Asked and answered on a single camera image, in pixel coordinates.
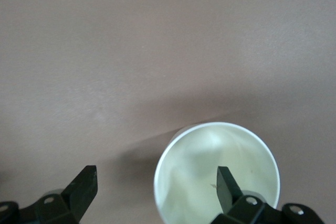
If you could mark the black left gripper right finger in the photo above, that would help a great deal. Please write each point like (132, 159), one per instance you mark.
(225, 190)

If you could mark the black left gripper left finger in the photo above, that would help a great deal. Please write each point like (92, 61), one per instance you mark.
(81, 192)

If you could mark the white paper cup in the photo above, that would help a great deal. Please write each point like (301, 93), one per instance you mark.
(197, 155)

